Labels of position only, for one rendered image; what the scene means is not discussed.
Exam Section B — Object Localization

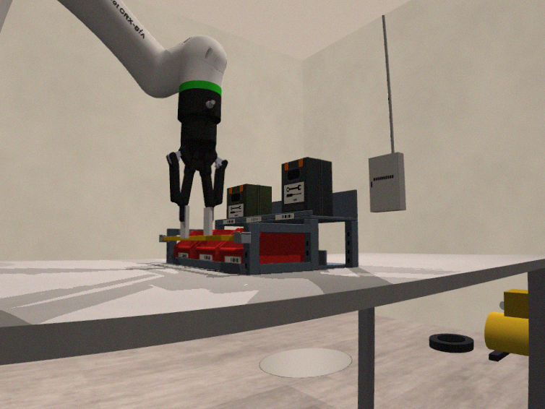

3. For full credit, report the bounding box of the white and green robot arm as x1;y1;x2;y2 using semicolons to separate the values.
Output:
57;0;227;124

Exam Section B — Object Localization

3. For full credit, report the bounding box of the yellow bar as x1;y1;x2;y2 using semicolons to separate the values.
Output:
164;235;234;241

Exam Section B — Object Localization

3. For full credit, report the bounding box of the black tool case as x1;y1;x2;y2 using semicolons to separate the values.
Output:
281;157;333;217

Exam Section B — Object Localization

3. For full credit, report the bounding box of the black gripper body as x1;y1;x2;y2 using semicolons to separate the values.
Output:
179;116;218;172

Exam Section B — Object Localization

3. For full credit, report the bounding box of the dark green tool case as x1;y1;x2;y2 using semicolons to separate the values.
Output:
226;184;272;219

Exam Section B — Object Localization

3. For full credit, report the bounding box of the dark grey metal rack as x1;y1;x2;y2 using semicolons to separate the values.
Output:
159;189;359;275

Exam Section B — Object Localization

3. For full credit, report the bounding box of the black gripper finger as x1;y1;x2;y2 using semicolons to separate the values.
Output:
166;151;199;238
199;153;228;236

